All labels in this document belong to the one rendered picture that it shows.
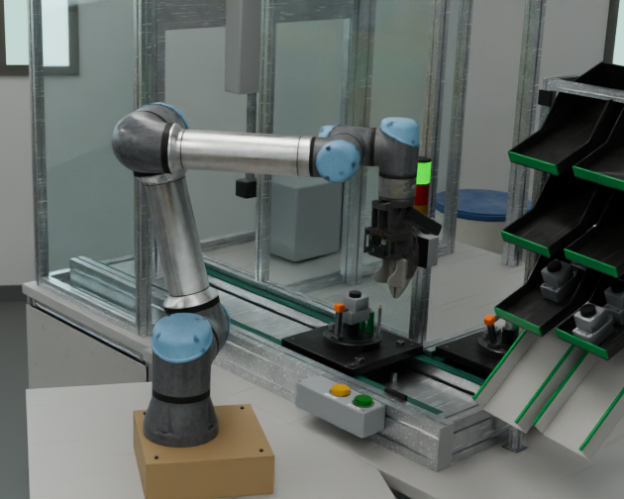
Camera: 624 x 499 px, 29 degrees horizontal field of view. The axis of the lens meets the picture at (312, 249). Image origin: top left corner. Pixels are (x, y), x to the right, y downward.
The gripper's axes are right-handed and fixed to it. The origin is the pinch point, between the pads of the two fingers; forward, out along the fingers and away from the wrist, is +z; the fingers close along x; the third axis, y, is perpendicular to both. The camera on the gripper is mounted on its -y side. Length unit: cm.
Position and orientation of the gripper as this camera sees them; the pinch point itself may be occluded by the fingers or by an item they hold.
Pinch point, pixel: (398, 291)
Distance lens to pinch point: 242.7
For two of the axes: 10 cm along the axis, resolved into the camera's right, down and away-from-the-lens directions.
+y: -7.3, 1.8, -6.6
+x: 6.8, 2.4, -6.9
